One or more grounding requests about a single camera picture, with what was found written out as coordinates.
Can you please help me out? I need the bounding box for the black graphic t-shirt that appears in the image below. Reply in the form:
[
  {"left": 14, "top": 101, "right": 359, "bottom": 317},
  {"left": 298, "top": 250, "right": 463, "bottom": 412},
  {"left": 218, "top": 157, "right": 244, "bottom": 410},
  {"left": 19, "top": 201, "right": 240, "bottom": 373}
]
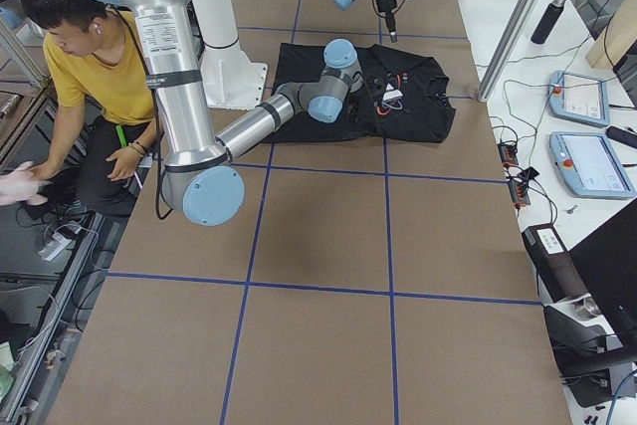
[{"left": 263, "top": 44, "right": 455, "bottom": 143}]

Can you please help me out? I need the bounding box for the blue tape line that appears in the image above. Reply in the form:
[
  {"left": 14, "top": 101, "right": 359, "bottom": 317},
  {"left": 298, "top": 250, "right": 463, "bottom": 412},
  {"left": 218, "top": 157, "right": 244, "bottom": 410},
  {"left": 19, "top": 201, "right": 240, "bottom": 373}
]
[{"left": 382, "top": 139, "right": 401, "bottom": 425}]

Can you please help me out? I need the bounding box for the black water bottle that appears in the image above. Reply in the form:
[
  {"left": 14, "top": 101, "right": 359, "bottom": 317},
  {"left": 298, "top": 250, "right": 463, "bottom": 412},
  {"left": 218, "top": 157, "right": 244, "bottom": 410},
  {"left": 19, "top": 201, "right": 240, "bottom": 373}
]
[{"left": 531, "top": 0, "right": 566, "bottom": 45}]

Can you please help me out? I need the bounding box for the red relay board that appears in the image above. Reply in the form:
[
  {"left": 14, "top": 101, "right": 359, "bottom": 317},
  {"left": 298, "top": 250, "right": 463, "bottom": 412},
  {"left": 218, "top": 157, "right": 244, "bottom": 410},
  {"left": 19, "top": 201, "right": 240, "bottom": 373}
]
[{"left": 497, "top": 142, "right": 519, "bottom": 167}]

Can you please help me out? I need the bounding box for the upper teach pendant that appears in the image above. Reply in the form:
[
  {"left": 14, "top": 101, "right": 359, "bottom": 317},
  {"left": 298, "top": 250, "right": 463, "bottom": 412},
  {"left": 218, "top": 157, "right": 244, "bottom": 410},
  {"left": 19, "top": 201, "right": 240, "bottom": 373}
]
[{"left": 548, "top": 71, "right": 610, "bottom": 127}]

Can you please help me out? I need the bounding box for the teach pendant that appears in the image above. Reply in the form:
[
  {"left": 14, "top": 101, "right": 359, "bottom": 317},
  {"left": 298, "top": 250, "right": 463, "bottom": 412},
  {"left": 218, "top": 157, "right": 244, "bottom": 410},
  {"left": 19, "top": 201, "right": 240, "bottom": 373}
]
[
  {"left": 548, "top": 71, "right": 610, "bottom": 127},
  {"left": 548, "top": 131, "right": 636, "bottom": 199}
]

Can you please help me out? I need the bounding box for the lower teach pendant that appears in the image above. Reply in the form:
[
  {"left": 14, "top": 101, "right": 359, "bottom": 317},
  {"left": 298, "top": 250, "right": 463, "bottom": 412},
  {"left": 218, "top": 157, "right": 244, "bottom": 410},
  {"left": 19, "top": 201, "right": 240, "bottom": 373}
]
[{"left": 548, "top": 131, "right": 636, "bottom": 199}]

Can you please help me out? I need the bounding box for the brown paper table cover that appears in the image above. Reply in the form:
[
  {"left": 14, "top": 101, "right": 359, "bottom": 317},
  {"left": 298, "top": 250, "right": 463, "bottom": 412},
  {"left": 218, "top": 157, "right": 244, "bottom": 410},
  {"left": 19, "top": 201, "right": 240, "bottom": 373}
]
[{"left": 48, "top": 0, "right": 570, "bottom": 424}]

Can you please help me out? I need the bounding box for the black label printer box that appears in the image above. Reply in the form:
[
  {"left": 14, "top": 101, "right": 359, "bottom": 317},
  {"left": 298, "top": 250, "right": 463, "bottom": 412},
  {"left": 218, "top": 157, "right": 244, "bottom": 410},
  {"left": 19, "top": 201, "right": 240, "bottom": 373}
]
[{"left": 522, "top": 223, "right": 589, "bottom": 304}]

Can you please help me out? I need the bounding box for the person in yellow shirt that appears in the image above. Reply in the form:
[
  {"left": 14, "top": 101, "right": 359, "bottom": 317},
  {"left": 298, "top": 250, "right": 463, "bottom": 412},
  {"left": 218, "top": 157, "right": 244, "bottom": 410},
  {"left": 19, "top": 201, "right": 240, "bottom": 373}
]
[{"left": 21, "top": 0, "right": 157, "bottom": 221}]

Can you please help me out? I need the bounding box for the black monitor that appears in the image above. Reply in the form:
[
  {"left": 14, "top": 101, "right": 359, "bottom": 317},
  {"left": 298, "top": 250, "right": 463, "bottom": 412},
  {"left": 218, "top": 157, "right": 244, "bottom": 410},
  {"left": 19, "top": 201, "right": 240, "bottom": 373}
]
[{"left": 569, "top": 201, "right": 637, "bottom": 343}]

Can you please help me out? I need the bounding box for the blue tape line crosswise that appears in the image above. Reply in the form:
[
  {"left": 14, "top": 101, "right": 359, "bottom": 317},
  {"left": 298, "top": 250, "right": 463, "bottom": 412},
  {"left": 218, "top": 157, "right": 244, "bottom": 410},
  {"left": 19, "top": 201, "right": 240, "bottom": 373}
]
[{"left": 107, "top": 272, "right": 542, "bottom": 307}]

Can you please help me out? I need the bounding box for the white power strip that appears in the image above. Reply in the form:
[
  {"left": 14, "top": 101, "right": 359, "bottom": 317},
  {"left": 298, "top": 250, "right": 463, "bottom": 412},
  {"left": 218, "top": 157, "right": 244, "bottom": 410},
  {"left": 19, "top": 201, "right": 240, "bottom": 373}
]
[{"left": 39, "top": 232, "right": 72, "bottom": 262}]

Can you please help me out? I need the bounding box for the aluminium frame post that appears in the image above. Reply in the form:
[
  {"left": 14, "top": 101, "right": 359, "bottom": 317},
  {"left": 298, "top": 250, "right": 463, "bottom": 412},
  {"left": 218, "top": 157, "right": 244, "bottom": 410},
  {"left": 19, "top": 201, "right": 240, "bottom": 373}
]
[{"left": 477, "top": 0, "right": 537, "bottom": 103}]

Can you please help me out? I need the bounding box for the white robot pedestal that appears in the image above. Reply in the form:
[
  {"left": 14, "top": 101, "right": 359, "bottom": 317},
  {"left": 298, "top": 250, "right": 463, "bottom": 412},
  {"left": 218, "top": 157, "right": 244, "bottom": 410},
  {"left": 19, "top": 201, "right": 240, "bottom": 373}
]
[{"left": 192, "top": 0, "right": 268, "bottom": 110}]

